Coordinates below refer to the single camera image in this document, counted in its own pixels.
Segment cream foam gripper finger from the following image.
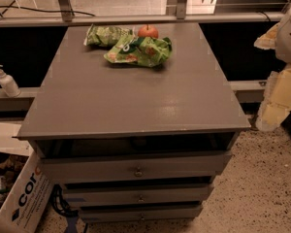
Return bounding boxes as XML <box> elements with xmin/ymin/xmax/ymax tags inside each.
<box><xmin>253</xmin><ymin>23</ymin><xmax>279</xmax><ymax>50</ymax></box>
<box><xmin>255</xmin><ymin>64</ymin><xmax>291</xmax><ymax>132</ymax></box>

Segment green rice chip bag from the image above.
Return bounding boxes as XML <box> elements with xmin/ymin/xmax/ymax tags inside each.
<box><xmin>104</xmin><ymin>35</ymin><xmax>172</xmax><ymax>68</ymax></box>

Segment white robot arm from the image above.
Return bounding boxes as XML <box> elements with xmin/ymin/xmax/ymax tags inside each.
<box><xmin>254</xmin><ymin>6</ymin><xmax>291</xmax><ymax>131</ymax></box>

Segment pale green snack bag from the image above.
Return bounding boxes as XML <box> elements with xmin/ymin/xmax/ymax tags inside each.
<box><xmin>83</xmin><ymin>24</ymin><xmax>134</xmax><ymax>47</ymax></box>

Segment red apple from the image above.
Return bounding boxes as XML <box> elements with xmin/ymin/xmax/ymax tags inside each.
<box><xmin>138</xmin><ymin>24</ymin><xmax>159</xmax><ymax>38</ymax></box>

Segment grey drawer cabinet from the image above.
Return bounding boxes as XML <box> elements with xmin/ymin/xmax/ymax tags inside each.
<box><xmin>18</xmin><ymin>23</ymin><xmax>249</xmax><ymax>223</ymax></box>

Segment white pump bottle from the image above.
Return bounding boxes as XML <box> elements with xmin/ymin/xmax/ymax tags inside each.
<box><xmin>0</xmin><ymin>65</ymin><xmax>20</xmax><ymax>97</ymax></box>

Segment white cardboard box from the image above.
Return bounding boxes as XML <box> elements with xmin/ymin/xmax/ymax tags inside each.
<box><xmin>0</xmin><ymin>121</ymin><xmax>54</xmax><ymax>233</ymax></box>

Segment grey metal frame rail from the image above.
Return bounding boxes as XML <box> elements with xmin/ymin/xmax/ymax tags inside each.
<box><xmin>0</xmin><ymin>0</ymin><xmax>291</xmax><ymax>27</ymax></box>

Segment black cables under cabinet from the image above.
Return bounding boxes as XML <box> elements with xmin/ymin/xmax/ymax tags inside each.
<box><xmin>49</xmin><ymin>183</ymin><xmax>88</xmax><ymax>233</ymax></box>

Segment black cable on floor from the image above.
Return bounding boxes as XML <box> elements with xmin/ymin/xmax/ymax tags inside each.
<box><xmin>0</xmin><ymin>0</ymin><xmax>96</xmax><ymax>17</ymax></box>

